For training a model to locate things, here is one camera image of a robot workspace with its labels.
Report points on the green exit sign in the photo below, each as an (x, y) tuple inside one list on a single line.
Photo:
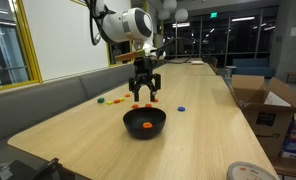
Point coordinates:
[(213, 15)]

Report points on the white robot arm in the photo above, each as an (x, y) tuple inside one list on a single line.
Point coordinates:
[(134, 23)]

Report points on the white paper sheet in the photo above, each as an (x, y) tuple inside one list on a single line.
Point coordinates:
[(276, 99)]

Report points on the green plastic disc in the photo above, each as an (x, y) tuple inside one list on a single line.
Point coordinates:
[(101, 100)]

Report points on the blue plastic disc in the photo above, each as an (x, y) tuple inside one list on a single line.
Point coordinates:
[(181, 108)]

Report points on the yellow plastic disc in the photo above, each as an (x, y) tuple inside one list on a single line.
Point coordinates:
[(121, 99), (109, 102)]

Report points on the white plate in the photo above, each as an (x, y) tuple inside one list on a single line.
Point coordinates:
[(197, 62)]

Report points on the black bowl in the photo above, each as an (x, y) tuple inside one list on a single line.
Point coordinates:
[(138, 128)]

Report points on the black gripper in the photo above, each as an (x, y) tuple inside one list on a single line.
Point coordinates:
[(143, 68)]

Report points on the orange plastic disc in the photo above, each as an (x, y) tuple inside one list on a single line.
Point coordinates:
[(116, 101), (147, 125), (127, 95), (135, 106), (148, 105), (157, 100)]

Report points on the wooden table with plate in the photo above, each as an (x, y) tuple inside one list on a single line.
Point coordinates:
[(188, 69)]

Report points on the white globe lamp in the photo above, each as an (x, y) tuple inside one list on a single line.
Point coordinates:
[(169, 4), (163, 14), (181, 15)]

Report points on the black bag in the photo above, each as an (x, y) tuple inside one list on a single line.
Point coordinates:
[(21, 170)]

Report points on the yellow door frame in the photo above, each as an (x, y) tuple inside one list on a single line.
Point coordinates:
[(26, 43)]

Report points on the white side table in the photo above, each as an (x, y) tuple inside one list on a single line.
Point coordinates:
[(230, 71)]

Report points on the grey duct tape roll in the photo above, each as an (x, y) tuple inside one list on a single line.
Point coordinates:
[(251, 171)]

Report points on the cardboard box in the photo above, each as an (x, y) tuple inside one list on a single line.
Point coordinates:
[(268, 123)]

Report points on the brown leather chair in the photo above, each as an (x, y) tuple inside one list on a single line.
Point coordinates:
[(214, 63)]

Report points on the grey bench seat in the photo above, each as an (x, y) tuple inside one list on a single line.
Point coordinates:
[(38, 106)]

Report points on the blue sofa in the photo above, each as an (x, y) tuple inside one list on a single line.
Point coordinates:
[(253, 68)]

